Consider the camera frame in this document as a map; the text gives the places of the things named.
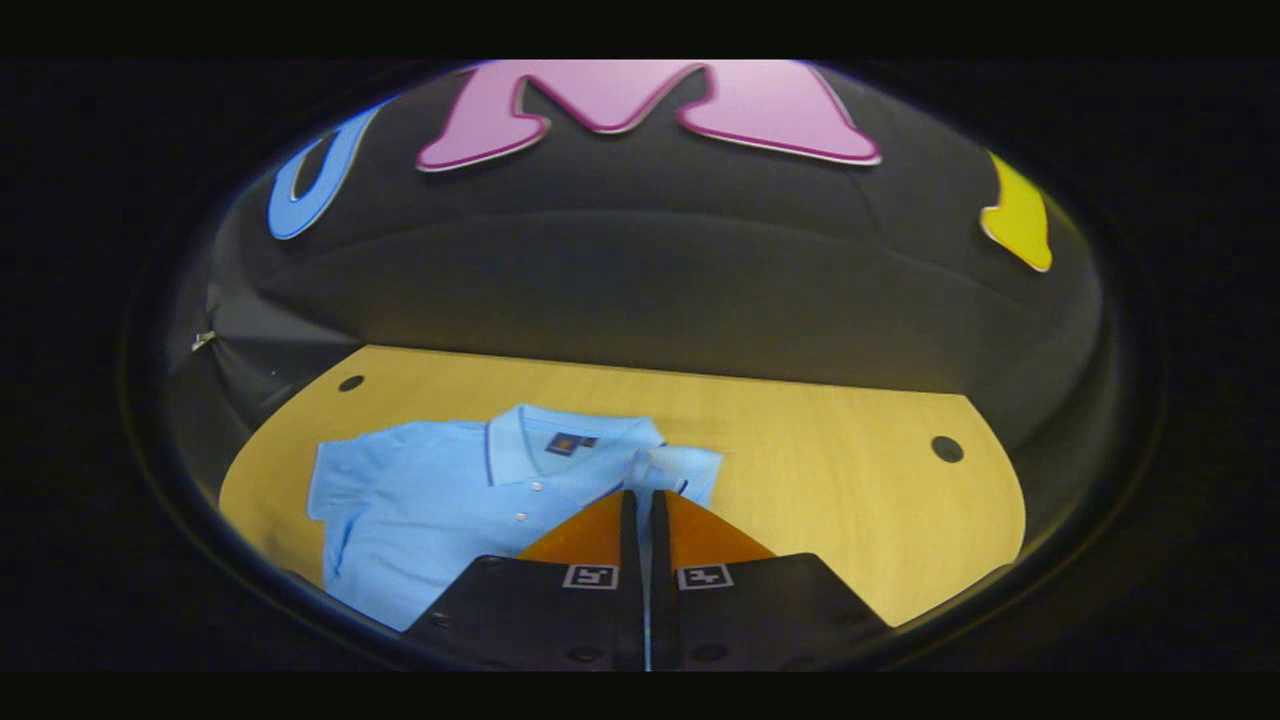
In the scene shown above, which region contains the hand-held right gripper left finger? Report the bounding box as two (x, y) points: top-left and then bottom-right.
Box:
(400, 488), (646, 673)

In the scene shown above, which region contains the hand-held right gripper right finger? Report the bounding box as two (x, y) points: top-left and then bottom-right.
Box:
(650, 488), (893, 673)

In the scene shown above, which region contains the light blue T-shirt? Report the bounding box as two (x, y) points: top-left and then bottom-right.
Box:
(306, 403), (724, 633)

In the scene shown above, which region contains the black backdrop cloth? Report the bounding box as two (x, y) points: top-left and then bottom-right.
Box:
(165, 60), (1106, 451)

